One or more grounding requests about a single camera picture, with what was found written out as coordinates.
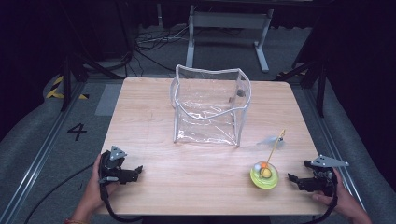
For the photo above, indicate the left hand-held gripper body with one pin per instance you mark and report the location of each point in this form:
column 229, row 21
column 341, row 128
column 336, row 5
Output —
column 113, row 172

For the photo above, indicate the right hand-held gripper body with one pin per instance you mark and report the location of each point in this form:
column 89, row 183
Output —
column 322, row 182

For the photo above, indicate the yellow-green spinning top toy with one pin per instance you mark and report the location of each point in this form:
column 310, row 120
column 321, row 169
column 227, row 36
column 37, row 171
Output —
column 265, row 177

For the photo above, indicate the clear plastic bag white trim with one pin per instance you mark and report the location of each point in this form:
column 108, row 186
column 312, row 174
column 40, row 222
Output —
column 211, row 105

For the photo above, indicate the person's left hand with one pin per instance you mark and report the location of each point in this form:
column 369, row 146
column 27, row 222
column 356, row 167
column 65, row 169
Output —
column 93, row 189

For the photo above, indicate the person's right hand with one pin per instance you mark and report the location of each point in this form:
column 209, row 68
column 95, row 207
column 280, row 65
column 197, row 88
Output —
column 345, row 199

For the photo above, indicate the yellow black hazard tape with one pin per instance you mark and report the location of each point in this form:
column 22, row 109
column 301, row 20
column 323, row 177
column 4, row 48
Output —
column 56, row 90

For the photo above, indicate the black metal stand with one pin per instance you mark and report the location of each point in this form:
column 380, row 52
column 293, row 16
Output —
column 70, row 77
column 317, row 77

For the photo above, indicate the aluminium floor rail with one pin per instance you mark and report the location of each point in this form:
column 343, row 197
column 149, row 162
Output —
column 37, row 161
column 330, row 133

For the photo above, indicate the grey metal table frame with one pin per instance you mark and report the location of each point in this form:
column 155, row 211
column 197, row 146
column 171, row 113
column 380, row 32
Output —
column 229, row 20

